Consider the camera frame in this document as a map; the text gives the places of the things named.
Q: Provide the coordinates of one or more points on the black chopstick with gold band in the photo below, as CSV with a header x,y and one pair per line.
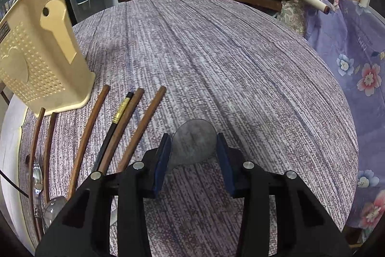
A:
x,y
105,142

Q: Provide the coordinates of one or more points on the brown wooden chopstick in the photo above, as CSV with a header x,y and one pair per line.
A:
x,y
33,148
46,154
126,121
87,136
144,124

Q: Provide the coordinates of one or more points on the paisley patterned cloth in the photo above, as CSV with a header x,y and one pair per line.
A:
x,y
293,16

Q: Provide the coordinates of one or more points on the purple floral cloth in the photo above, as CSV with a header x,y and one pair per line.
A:
x,y
355,43

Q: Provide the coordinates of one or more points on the beige plastic utensil holder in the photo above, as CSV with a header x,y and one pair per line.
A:
x,y
36,64

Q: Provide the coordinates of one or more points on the metal ladle spoon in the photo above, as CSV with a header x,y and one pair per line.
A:
x,y
55,205

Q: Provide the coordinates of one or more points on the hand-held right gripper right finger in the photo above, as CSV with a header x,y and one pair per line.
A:
x,y
225,166

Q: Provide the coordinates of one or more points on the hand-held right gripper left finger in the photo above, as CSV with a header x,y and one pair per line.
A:
x,y
162,166

